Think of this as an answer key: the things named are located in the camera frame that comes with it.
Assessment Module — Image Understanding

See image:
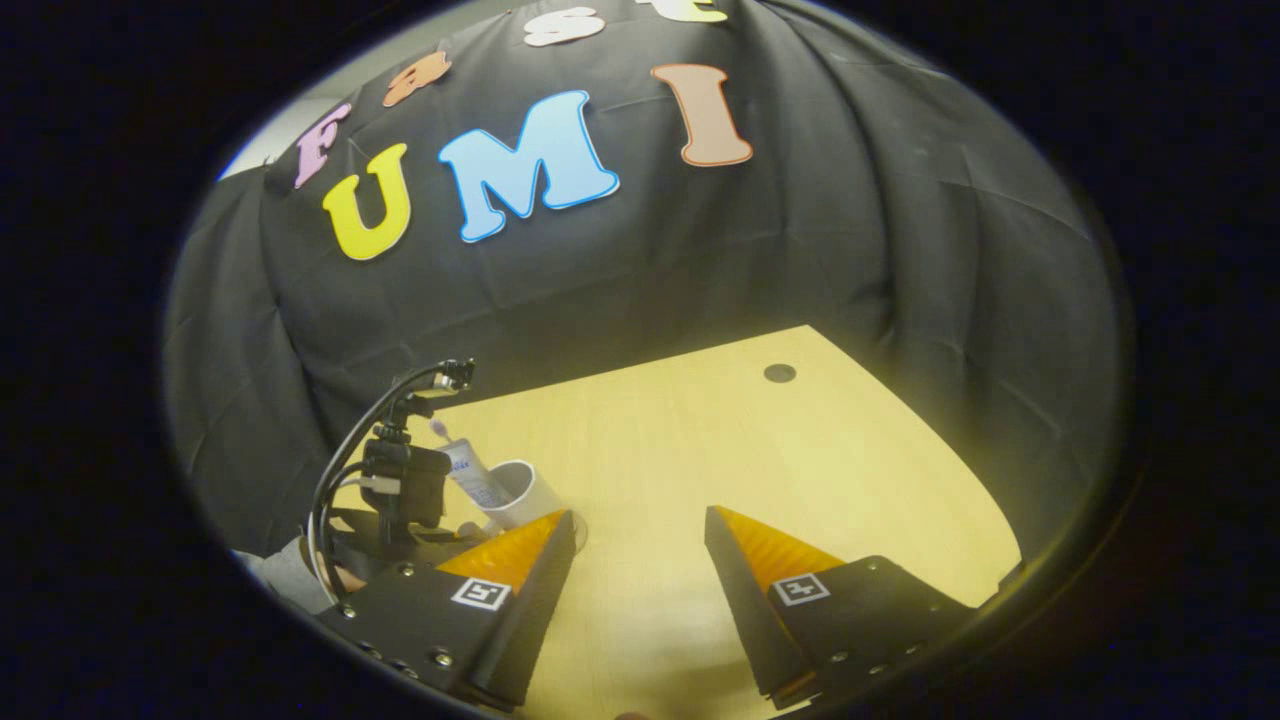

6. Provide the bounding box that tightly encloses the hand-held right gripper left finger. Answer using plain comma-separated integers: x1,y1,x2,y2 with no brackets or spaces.
313,509,579,707

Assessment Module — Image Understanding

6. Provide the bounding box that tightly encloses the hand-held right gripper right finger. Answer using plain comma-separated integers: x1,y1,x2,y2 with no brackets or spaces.
704,504,978,710

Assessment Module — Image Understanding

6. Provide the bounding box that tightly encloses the white toothpaste tube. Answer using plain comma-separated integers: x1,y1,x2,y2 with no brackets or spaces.
440,438,513,513

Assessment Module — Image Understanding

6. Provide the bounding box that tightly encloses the white cup with wooden handle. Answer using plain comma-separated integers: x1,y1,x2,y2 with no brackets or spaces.
478,459,573,531

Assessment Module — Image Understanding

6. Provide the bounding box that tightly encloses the light wooden desktop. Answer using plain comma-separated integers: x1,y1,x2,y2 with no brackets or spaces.
400,325,1023,720

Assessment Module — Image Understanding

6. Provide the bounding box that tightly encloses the black backdrop cloth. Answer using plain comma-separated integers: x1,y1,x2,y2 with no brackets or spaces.
163,0,1121,561

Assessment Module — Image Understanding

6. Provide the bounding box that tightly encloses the black cable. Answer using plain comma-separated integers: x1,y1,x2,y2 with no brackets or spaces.
308,365,446,601

